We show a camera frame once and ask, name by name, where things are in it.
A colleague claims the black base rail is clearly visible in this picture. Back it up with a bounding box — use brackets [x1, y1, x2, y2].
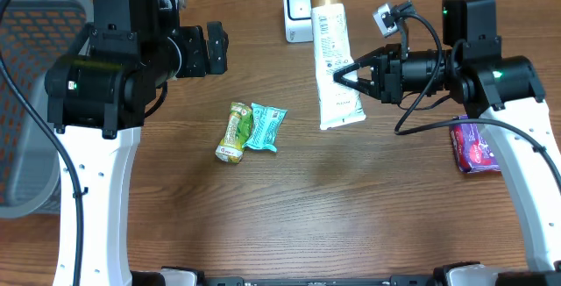
[196, 275, 443, 286]

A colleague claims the white barcode scanner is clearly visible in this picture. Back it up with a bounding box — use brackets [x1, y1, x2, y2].
[283, 0, 313, 43]

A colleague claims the green yellow snack bar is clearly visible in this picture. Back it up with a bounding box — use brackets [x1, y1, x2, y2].
[215, 102, 253, 163]

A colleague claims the grey plastic basket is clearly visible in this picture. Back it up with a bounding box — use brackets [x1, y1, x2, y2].
[0, 0, 93, 220]

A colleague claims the white tube gold cap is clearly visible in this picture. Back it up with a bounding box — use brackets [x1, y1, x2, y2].
[310, 0, 366, 130]

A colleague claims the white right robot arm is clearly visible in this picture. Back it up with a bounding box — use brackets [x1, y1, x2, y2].
[333, 0, 560, 285]

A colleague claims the purple pad package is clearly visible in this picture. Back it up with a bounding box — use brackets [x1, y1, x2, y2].
[449, 124, 501, 174]

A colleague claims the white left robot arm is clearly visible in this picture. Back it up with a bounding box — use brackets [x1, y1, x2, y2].
[45, 0, 229, 286]

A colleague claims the teal snack wrapper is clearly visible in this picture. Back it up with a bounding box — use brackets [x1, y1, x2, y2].
[244, 103, 288, 153]

